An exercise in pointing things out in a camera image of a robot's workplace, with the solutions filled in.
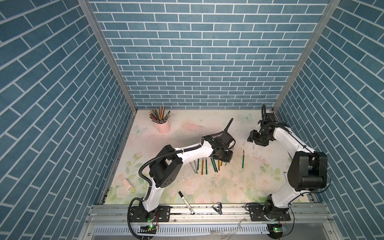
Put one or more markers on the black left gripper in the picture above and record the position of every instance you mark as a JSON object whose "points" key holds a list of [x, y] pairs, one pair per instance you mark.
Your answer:
{"points": [[228, 157]]}

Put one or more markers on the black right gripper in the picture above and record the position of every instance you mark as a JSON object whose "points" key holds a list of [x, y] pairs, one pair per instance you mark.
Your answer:
{"points": [[251, 137]]}

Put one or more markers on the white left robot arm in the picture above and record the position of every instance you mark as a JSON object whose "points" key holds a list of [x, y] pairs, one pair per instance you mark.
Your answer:
{"points": [[162, 170]]}

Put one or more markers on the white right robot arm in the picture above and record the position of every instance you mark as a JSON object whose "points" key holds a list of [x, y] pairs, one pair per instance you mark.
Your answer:
{"points": [[308, 170]]}

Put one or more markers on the pink metal pencil cup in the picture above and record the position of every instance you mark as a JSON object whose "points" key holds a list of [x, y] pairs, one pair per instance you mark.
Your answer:
{"points": [[164, 128]]}

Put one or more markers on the black binder clip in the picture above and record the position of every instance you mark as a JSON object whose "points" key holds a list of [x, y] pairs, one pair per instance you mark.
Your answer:
{"points": [[218, 208]]}

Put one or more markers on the black marker pen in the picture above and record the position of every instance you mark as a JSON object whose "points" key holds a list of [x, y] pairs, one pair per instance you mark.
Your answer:
{"points": [[186, 203]]}

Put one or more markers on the coloured pencils bundle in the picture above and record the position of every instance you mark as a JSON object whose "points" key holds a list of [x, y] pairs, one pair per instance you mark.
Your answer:
{"points": [[159, 115]]}

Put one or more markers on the pink eraser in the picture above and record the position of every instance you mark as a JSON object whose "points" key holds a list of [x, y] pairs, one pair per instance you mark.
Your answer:
{"points": [[127, 184]]}

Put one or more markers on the aluminium front rail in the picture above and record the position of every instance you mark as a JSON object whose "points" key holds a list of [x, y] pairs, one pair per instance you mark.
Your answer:
{"points": [[303, 221]]}

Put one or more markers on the aluminium corner frame post right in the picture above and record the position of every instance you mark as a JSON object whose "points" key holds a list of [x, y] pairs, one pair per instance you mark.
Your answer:
{"points": [[319, 28]]}

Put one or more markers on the aluminium corner frame post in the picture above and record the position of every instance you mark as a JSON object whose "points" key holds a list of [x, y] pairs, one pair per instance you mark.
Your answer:
{"points": [[319, 28], [92, 20]]}

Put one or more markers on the aluminium corner frame post left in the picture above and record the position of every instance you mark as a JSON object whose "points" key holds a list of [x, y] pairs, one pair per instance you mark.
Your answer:
{"points": [[92, 20]]}

